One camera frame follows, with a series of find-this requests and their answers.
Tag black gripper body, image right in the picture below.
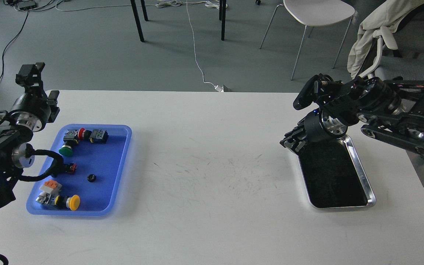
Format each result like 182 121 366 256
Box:
304 110 348 142

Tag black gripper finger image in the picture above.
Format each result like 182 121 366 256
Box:
280 122 308 146
15 62 46 97
287 138 309 154
47 90 60 123

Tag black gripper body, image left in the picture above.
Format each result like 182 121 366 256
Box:
10 92 52 132

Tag black robot arm, image right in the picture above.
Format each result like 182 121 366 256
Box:
280 74 424 158

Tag silver metal tray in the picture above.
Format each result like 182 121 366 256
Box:
299 135 376 210

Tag blue plastic tray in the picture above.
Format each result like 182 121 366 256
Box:
26 124 132 217

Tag green push button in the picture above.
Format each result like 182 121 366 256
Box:
58 129 79 157

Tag black red push button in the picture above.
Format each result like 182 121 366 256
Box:
61 163 77 174

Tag white power adapter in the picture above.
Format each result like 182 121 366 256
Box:
214 85 232 92

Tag yellow mushroom push button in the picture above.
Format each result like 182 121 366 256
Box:
54 195 80 211

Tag white chair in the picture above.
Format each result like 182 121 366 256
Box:
259 0 356 80

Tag black table leg left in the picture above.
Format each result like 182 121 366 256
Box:
130 0 149 43

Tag black table leg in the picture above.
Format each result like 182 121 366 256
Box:
130 0 149 43
219 0 227 41

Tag grey office chair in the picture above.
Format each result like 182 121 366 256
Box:
347 0 424 81

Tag beige jacket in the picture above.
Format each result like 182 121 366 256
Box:
347 0 424 78

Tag black table leg right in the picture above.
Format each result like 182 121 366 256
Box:
219 0 227 41

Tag black cable on floor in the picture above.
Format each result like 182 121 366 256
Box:
0 0 65 111

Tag black green switch block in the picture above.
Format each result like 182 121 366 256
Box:
89 129 108 144

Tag orange white switch block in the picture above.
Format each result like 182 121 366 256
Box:
35 179 63 206

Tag white cable on floor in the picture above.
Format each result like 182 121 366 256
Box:
56 0 228 89

